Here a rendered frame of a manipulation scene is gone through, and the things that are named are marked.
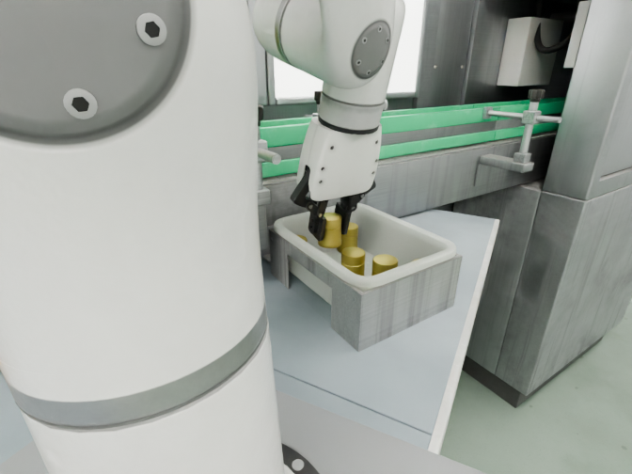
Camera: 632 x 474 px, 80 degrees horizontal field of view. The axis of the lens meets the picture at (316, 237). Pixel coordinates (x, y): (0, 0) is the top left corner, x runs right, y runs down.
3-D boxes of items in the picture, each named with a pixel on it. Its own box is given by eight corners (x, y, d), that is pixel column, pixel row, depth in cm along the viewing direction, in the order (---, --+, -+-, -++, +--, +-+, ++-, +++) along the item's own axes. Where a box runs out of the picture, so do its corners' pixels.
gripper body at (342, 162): (365, 98, 50) (350, 173, 57) (298, 102, 45) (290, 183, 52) (402, 119, 45) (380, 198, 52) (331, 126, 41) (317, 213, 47)
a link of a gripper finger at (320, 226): (318, 190, 53) (312, 229, 57) (298, 194, 51) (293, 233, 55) (330, 201, 51) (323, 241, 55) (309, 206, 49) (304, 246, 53)
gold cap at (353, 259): (369, 280, 55) (371, 253, 53) (349, 287, 53) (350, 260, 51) (355, 270, 57) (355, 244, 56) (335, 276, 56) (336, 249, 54)
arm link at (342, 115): (369, 83, 49) (364, 104, 51) (309, 86, 45) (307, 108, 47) (406, 103, 44) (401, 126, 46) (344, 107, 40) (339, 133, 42)
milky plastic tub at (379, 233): (354, 244, 69) (356, 199, 66) (456, 303, 52) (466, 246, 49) (269, 271, 60) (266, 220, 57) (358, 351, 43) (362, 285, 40)
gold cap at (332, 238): (346, 244, 56) (347, 217, 54) (325, 250, 54) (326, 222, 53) (333, 236, 59) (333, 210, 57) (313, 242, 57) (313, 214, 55)
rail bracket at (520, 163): (479, 181, 97) (496, 86, 87) (545, 198, 84) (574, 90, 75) (466, 184, 94) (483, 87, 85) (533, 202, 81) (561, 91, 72)
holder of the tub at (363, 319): (336, 237, 73) (337, 199, 70) (453, 306, 52) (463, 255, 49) (255, 260, 65) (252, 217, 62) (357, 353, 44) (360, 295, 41)
